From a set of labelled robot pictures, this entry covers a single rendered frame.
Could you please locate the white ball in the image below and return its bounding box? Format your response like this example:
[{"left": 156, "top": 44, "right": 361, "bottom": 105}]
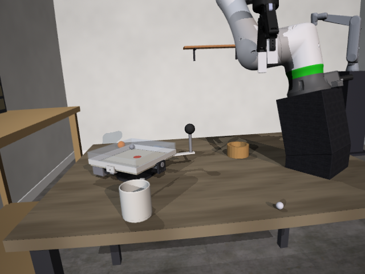
[{"left": 276, "top": 202, "right": 284, "bottom": 209}]

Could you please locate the white cup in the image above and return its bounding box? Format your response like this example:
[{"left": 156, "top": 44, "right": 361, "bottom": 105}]
[{"left": 119, "top": 178, "right": 152, "bottom": 223}]

